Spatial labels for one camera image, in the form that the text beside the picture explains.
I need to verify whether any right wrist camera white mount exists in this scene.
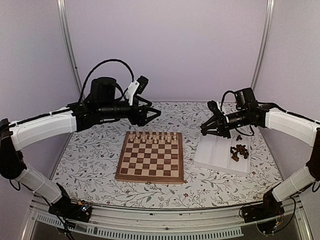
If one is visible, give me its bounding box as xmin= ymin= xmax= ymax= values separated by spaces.
xmin=207 ymin=100 xmax=225 ymax=118

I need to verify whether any light queen piece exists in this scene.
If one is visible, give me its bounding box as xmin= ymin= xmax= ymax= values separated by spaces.
xmin=148 ymin=131 xmax=153 ymax=140

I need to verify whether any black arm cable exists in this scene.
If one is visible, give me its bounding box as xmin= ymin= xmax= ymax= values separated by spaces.
xmin=79 ymin=58 xmax=136 ymax=103
xmin=221 ymin=90 xmax=241 ymax=106

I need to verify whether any pile of dark chess pieces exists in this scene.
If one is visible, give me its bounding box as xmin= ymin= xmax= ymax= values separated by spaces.
xmin=230 ymin=144 xmax=249 ymax=162

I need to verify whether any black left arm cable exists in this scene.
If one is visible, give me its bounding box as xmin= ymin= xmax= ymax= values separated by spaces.
xmin=79 ymin=58 xmax=136 ymax=103

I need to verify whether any light rook far left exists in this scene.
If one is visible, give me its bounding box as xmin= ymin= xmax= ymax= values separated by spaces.
xmin=129 ymin=134 xmax=135 ymax=142

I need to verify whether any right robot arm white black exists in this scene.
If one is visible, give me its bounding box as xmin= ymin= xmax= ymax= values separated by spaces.
xmin=200 ymin=87 xmax=320 ymax=218

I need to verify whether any white plastic compartment tray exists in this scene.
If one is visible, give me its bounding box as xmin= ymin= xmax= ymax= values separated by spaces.
xmin=193 ymin=129 xmax=250 ymax=177

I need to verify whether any wooden chess board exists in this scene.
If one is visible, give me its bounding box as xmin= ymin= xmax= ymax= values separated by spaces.
xmin=115 ymin=131 xmax=184 ymax=185

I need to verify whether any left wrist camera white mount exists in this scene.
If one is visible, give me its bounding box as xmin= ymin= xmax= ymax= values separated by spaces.
xmin=124 ymin=75 xmax=149 ymax=106

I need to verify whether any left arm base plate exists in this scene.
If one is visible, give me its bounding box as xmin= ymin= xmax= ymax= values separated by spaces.
xmin=48 ymin=198 xmax=92 ymax=223

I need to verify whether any front aluminium rail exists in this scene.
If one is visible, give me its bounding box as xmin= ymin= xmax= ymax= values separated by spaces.
xmin=21 ymin=195 xmax=318 ymax=240

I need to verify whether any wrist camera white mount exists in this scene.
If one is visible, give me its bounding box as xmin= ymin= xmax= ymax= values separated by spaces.
xmin=124 ymin=75 xmax=149 ymax=106
xmin=207 ymin=100 xmax=225 ymax=118

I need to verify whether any light king piece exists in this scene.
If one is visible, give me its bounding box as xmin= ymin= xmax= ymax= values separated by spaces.
xmin=155 ymin=131 xmax=160 ymax=139

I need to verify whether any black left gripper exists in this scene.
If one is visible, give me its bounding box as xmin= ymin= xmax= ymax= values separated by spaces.
xmin=98 ymin=95 xmax=162 ymax=126

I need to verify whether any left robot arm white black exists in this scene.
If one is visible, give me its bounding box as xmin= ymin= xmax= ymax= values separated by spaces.
xmin=0 ymin=76 xmax=161 ymax=217

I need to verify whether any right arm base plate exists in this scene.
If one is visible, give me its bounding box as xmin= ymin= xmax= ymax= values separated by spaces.
xmin=238 ymin=203 xmax=285 ymax=235

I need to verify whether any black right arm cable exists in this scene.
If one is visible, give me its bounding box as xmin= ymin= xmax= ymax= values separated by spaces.
xmin=221 ymin=90 xmax=241 ymax=106

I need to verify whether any floral patterned table mat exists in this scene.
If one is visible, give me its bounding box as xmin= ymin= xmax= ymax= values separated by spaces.
xmin=49 ymin=101 xmax=282 ymax=210

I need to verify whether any right aluminium frame post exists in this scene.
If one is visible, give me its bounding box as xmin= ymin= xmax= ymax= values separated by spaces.
xmin=250 ymin=0 xmax=275 ymax=93

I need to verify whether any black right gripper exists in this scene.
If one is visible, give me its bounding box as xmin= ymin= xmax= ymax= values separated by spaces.
xmin=200 ymin=109 xmax=248 ymax=140

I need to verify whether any light bishop piece left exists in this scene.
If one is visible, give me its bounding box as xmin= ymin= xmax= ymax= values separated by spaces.
xmin=141 ymin=131 xmax=147 ymax=140

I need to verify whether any left aluminium frame post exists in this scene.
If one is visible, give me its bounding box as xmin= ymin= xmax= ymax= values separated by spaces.
xmin=56 ymin=0 xmax=84 ymax=101

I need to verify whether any light knight piece left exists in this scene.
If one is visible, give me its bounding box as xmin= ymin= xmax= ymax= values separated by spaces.
xmin=135 ymin=132 xmax=141 ymax=140

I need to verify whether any aluminium frame post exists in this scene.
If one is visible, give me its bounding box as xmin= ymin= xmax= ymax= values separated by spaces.
xmin=250 ymin=0 xmax=275 ymax=93
xmin=56 ymin=0 xmax=84 ymax=101

